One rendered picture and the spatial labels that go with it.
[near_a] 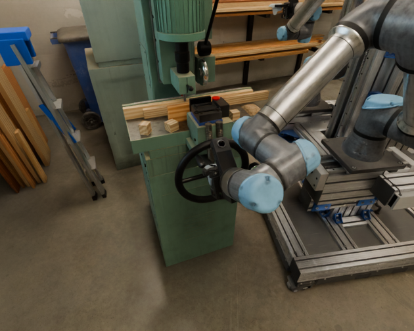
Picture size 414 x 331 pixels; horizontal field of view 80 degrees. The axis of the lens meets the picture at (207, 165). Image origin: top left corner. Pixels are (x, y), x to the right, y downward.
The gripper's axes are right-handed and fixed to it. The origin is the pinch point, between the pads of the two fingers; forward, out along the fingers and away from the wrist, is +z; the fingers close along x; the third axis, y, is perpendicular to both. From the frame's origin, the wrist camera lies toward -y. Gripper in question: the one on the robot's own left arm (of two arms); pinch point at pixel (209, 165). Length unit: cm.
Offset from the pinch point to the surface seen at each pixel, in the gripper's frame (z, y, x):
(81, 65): 194, -92, -51
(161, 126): 26.5, -15.9, -9.1
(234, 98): 32.7, -22.3, 27.1
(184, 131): 20.8, -12.2, -1.2
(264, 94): 33, -22, 43
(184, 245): 58, 52, -7
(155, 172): 29.1, 2.2, -15.5
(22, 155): 144, -18, -103
